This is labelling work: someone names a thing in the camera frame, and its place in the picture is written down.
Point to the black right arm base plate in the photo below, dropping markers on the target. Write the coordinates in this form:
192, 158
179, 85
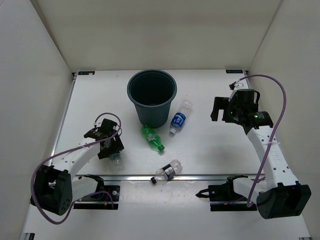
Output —
223, 198

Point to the black label sticker left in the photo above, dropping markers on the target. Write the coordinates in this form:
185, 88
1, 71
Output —
86, 73

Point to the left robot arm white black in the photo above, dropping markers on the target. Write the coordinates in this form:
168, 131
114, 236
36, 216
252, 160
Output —
55, 187

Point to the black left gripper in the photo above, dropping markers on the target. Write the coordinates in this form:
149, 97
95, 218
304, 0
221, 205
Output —
117, 145

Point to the aluminium table edge rail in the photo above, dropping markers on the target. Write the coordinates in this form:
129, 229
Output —
179, 177

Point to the dark teal plastic bin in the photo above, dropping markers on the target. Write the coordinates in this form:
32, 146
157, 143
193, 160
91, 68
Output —
152, 92

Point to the black label sticker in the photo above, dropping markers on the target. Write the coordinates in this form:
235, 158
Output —
234, 71
86, 73

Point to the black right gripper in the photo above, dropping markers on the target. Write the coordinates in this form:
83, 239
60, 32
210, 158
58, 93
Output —
221, 103

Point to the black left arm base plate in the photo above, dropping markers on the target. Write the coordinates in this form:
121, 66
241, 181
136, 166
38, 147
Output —
102, 201

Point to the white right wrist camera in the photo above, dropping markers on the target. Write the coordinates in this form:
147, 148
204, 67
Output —
235, 86

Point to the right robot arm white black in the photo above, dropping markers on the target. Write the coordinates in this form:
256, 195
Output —
280, 194

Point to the blue label clear water bottle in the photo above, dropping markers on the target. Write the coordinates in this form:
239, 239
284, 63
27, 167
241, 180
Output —
180, 117

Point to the clear bottle white cap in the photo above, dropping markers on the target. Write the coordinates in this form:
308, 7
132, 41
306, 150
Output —
116, 162

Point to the green plastic soda bottle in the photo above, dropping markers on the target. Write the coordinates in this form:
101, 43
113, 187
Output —
152, 138

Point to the black label sticker right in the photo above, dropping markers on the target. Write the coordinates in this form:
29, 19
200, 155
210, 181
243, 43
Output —
234, 71

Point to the clear bottle black label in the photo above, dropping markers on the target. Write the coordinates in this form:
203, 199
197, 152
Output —
167, 172

